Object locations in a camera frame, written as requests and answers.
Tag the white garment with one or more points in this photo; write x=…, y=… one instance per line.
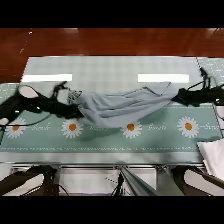
x=214, y=160

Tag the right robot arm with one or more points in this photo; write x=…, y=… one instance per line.
x=203, y=95

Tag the pale grey shirt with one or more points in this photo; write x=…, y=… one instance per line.
x=123, y=106

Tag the silver frame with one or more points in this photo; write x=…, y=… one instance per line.
x=141, y=187

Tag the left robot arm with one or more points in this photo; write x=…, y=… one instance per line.
x=20, y=103

